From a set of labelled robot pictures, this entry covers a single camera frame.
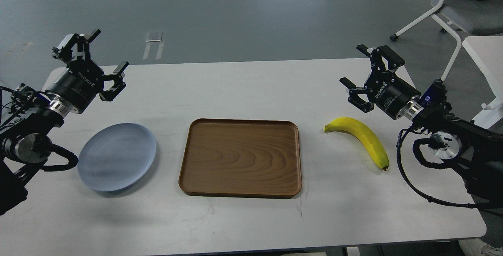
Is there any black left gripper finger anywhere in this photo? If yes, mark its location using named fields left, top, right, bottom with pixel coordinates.
left=52, top=29, right=101, bottom=62
left=99, top=61, right=129, bottom=101

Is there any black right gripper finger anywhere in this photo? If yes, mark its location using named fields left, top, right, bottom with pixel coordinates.
left=340, top=77, right=375, bottom=113
left=356, top=44, right=405, bottom=76

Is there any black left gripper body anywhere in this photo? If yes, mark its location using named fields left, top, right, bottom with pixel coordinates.
left=45, top=61, right=104, bottom=114

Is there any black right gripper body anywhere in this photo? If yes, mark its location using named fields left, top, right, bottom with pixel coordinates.
left=363, top=71, right=420, bottom=120

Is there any yellow banana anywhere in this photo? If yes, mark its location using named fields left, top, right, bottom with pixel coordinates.
left=323, top=117, right=389, bottom=171

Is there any light blue plate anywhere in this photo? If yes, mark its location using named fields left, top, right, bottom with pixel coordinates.
left=77, top=123, right=157, bottom=192

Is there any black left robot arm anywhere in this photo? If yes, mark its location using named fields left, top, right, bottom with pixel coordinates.
left=0, top=29, right=128, bottom=215

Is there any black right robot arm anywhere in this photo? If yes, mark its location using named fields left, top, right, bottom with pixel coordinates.
left=340, top=44, right=503, bottom=209

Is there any white office chair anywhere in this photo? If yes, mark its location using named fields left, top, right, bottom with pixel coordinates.
left=390, top=0, right=503, bottom=81

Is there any brown wooden tray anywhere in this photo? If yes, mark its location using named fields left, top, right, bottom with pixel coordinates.
left=178, top=118, right=302, bottom=199

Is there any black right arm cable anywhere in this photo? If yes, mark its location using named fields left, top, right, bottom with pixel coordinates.
left=396, top=128, right=503, bottom=209

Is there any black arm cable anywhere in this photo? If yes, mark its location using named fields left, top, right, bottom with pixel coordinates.
left=396, top=128, right=503, bottom=209
left=39, top=143, right=79, bottom=172

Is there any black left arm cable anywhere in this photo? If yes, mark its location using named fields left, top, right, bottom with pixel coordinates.
left=39, top=143, right=79, bottom=172

